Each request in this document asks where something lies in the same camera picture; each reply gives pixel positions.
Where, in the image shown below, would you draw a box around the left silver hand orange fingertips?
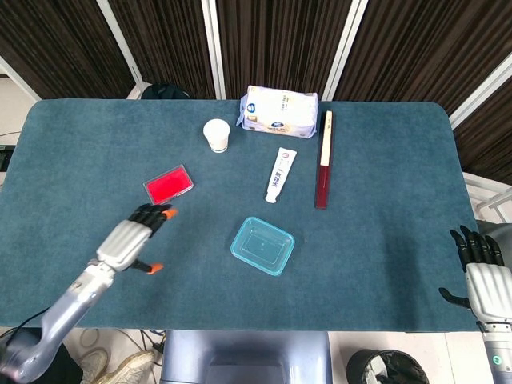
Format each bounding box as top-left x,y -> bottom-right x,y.
94,202 -> 179,276

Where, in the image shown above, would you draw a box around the right silver hand black fingers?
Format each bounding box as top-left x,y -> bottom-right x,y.
438,225 -> 512,323

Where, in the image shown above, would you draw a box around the teal container lid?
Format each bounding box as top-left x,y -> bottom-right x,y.
230,216 -> 296,278

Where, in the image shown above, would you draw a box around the clear plastic container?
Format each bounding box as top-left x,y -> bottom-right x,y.
232,218 -> 294,275

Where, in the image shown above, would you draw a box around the dark floor box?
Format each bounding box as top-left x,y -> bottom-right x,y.
0,144 -> 15,172

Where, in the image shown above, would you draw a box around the dark red chopstick box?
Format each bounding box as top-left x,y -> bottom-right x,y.
314,110 -> 334,210

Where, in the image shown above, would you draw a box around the grey rounded object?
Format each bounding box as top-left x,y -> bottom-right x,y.
475,218 -> 512,251

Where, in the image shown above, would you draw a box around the red ink pad case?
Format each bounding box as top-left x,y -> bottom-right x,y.
142,163 -> 196,206

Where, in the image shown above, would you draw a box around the white metal rack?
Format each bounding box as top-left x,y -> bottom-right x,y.
463,171 -> 512,224

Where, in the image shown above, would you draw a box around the beige shoe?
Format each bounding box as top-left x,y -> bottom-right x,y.
94,350 -> 155,384
78,347 -> 110,383

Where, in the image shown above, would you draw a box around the blue-green table cloth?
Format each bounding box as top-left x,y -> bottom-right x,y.
0,98 -> 481,332

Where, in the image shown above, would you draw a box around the black trash bin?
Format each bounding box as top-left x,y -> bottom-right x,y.
346,349 -> 430,384

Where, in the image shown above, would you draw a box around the white paper cup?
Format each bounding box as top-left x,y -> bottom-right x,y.
202,118 -> 231,154

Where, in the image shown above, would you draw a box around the dark slatted partition panel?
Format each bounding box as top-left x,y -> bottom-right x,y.
0,0 -> 141,101
450,59 -> 512,175
95,0 -> 225,101
323,0 -> 512,117
202,0 -> 369,101

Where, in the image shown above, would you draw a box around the black bag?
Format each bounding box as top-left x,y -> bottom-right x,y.
142,82 -> 192,101

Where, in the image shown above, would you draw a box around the blue-grey robot torso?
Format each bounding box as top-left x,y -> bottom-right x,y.
159,330 -> 333,384

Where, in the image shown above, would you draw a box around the white toothpaste tube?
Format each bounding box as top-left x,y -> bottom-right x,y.
263,146 -> 298,204

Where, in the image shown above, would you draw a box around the white purple tissue pack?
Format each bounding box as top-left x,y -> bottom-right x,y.
238,85 -> 320,139

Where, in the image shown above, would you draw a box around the floor cable bundle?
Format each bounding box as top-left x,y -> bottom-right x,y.
138,329 -> 166,355

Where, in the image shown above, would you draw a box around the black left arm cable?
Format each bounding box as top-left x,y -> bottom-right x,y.
0,310 -> 51,349

